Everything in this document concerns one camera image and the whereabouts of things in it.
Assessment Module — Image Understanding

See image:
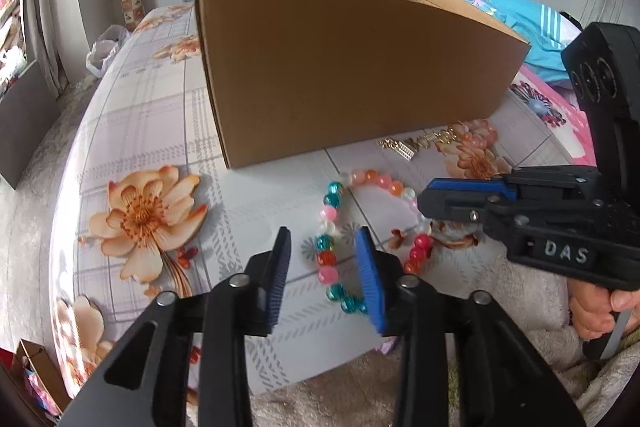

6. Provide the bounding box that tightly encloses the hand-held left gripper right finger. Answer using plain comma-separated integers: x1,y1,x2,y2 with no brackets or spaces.
354,227,586,427

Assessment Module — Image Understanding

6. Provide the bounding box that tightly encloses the colourful beaded bracelet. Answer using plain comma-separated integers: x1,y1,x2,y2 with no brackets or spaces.
301,168,433,315

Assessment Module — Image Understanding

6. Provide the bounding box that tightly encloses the dark furniture panel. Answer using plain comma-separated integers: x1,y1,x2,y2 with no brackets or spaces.
0,59,63,188

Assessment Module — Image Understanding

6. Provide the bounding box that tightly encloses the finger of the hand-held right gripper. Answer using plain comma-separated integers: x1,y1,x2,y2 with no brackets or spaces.
418,189,531,235
434,166,601,202

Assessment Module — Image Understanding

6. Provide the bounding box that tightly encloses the white plastic bag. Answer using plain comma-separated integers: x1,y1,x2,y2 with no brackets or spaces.
86,24,132,80

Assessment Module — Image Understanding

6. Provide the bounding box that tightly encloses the fluffy beige blanket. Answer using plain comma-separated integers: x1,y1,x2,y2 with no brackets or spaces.
247,252,640,427

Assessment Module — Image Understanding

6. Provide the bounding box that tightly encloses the person's right hand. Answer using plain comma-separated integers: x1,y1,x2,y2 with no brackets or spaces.
569,279,640,343

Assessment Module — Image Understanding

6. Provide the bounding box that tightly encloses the grey curtain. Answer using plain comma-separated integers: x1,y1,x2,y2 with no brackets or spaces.
22,0,68,92

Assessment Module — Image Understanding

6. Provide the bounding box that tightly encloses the blue clothing bundle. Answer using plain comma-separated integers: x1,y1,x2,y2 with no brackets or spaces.
440,0,583,72

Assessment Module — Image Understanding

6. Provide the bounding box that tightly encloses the brown cardboard box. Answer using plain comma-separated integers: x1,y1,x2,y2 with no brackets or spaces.
194,0,532,170

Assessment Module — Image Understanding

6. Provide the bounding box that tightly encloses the small open cardboard box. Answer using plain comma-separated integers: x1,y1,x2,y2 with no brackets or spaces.
12,339,71,413

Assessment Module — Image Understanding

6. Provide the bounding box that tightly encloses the floral plaid sheet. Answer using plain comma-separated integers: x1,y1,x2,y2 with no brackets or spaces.
47,2,601,413

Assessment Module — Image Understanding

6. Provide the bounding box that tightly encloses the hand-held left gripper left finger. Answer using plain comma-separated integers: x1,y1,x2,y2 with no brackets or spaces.
57,227,292,427

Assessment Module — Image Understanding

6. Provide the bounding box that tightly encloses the pink bead bracelet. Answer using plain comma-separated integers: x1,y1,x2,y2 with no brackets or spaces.
450,119,499,148

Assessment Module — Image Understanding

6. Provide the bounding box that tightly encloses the gold butterfly pendant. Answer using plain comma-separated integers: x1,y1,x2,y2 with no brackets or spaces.
377,127,462,152

